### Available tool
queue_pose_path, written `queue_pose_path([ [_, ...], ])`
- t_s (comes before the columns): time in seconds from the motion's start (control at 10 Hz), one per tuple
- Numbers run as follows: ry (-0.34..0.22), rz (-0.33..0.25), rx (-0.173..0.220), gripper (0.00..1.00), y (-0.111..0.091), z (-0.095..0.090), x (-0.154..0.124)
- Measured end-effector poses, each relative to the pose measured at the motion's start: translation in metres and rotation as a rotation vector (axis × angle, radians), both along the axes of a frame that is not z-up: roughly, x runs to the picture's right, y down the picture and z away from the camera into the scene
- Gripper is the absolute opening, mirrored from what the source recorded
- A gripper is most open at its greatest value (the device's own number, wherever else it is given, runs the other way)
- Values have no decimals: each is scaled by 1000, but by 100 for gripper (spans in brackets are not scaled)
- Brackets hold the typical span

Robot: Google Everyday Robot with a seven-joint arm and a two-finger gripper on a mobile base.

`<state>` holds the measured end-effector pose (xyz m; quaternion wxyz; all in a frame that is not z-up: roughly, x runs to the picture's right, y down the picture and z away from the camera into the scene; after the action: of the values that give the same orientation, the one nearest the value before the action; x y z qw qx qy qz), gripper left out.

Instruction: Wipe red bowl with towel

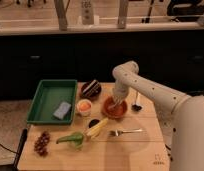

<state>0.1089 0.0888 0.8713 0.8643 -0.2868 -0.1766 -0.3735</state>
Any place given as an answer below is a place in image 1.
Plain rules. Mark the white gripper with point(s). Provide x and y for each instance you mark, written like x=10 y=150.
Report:
x=120 y=92

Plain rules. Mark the red bowl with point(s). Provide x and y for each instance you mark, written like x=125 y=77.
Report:
x=116 y=112

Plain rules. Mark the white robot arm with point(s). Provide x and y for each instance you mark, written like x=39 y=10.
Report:
x=187 y=148

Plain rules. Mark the brown bowl with chocolate cake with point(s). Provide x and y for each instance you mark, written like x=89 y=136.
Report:
x=91 y=90

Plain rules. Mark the silver fork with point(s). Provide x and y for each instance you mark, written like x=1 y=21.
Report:
x=120 y=132

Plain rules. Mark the small black disc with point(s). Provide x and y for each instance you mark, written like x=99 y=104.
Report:
x=93 y=122

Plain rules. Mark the white cup with orange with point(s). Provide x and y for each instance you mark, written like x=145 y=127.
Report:
x=84 y=107

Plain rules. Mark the yellow corn cob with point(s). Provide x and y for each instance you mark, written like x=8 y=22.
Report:
x=95 y=130

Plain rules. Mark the blue-grey sponge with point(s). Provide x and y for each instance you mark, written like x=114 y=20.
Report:
x=62 y=110

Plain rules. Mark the green pepper toy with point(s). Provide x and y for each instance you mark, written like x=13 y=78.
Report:
x=76 y=138

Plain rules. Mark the green plastic tray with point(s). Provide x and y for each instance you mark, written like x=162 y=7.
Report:
x=48 y=97

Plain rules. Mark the brown grape cluster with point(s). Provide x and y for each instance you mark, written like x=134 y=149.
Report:
x=40 y=145

